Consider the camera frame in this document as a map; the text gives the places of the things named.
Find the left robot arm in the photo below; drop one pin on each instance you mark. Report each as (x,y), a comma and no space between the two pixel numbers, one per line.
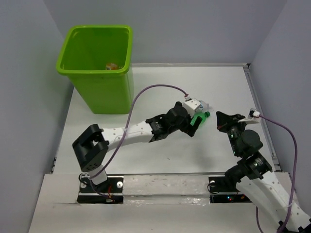
(94,143)

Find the clear bottle green blue label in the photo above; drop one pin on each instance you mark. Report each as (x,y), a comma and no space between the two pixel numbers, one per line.
(204,107)

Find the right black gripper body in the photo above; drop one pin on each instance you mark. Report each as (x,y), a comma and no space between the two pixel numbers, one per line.
(233,133)

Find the green plastic bin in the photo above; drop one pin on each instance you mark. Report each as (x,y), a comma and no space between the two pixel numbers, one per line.
(83,57)

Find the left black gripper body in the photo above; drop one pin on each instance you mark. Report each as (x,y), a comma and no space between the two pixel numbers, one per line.
(186,120)

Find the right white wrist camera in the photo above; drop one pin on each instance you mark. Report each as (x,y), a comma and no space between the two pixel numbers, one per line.
(253,117)

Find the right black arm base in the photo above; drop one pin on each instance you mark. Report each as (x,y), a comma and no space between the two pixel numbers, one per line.
(223,188)

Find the green plastic bottle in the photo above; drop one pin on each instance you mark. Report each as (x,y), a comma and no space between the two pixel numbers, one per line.
(204,116)

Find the small orange bottle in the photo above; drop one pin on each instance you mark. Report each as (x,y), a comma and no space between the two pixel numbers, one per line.
(111,66)

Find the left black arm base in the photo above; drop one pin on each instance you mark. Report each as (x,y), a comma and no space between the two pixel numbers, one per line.
(109,192)

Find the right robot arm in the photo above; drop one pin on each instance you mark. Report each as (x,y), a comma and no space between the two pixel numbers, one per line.
(254,176)

